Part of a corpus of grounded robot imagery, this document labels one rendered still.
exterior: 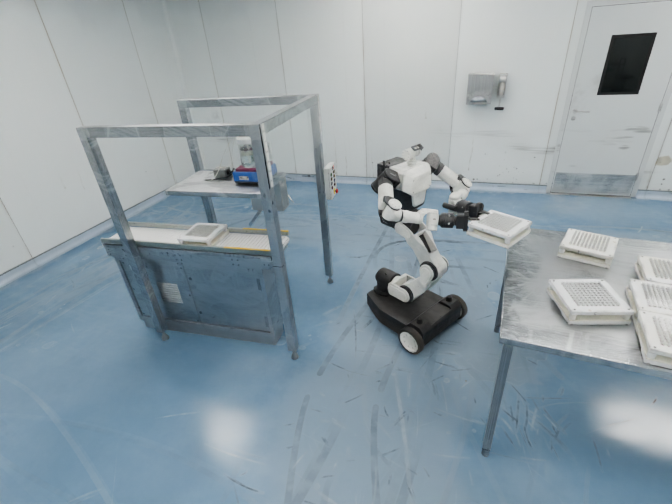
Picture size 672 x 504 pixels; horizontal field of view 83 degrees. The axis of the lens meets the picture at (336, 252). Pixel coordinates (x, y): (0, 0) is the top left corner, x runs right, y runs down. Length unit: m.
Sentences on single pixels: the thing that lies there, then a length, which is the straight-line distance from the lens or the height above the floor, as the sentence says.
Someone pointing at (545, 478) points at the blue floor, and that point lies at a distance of 2.45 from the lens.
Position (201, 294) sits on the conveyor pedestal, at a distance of 2.96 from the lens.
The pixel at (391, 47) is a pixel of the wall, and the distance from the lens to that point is 5.48.
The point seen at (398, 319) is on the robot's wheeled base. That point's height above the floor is 0.17.
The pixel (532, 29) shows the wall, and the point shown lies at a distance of 5.38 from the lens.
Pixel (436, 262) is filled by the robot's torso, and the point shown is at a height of 0.64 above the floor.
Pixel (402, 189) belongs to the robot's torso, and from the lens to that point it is 2.43.
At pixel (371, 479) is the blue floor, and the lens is 2.29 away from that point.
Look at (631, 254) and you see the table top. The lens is 2.62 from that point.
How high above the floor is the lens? 2.00
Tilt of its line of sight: 30 degrees down
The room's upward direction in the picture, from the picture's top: 4 degrees counter-clockwise
